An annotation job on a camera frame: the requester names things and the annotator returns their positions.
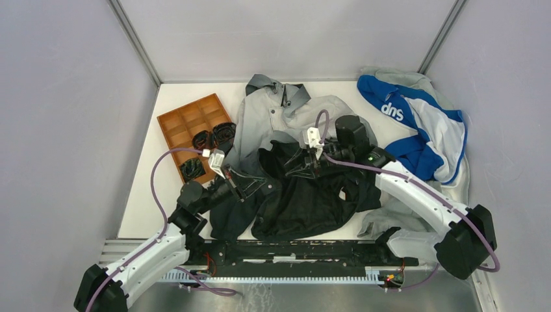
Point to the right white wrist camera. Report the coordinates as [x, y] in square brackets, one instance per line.
[313, 141]

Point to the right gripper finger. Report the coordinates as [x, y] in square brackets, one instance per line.
[296, 156]
[300, 169]

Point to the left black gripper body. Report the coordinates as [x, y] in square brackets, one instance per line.
[230, 179]

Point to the orange compartment tray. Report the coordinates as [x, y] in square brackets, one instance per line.
[181, 124]

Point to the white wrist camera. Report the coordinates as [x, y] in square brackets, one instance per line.
[313, 141]
[215, 160]

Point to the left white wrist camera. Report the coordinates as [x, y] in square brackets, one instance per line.
[215, 160]

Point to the blue white jacket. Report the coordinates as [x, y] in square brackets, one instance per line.
[437, 148]

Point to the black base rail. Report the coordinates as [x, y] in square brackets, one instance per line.
[294, 259]

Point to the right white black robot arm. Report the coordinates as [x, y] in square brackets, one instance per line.
[463, 238]

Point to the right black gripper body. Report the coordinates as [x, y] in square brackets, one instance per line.
[318, 165]

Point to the white slotted cable duct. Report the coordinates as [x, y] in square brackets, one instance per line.
[275, 280]

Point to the grey black zip jacket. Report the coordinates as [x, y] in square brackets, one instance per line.
[271, 120]

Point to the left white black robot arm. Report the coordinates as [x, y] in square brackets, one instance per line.
[117, 286]

